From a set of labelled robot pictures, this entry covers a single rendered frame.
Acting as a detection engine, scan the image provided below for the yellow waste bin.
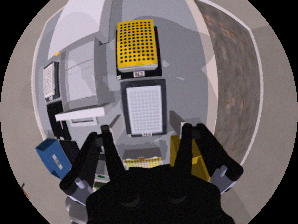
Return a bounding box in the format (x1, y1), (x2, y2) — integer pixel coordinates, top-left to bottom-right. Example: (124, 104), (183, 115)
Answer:
(170, 135), (210, 182)

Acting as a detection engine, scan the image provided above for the black multiwell plate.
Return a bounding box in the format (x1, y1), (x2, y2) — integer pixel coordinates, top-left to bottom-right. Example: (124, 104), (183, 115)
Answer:
(47, 106), (66, 138)

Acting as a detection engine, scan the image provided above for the grey bench mat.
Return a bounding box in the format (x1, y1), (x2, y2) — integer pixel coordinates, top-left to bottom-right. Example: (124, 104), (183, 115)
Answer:
(35, 0), (208, 165)

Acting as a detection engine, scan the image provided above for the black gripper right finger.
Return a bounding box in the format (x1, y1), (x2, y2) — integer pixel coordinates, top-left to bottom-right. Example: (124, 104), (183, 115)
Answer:
(165, 110), (244, 203)

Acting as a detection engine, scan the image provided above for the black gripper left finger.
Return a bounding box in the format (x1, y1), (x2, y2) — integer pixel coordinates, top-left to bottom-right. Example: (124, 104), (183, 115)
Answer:
(59, 115), (140, 207)

